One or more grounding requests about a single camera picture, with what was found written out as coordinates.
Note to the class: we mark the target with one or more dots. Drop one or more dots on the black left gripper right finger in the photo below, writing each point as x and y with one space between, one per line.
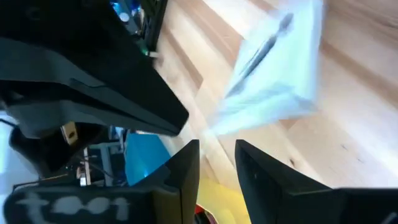
273 189

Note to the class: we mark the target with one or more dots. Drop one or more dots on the blue plastic bin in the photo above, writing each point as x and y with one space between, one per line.
143 155

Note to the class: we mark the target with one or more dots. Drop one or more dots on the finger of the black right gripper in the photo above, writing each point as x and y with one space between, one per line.
93 77

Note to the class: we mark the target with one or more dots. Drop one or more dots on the white printed booklet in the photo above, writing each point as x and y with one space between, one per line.
280 71

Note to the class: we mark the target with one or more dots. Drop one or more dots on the yellow plastic bin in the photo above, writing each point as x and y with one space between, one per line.
220 202

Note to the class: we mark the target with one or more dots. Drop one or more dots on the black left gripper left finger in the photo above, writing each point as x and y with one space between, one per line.
180 180

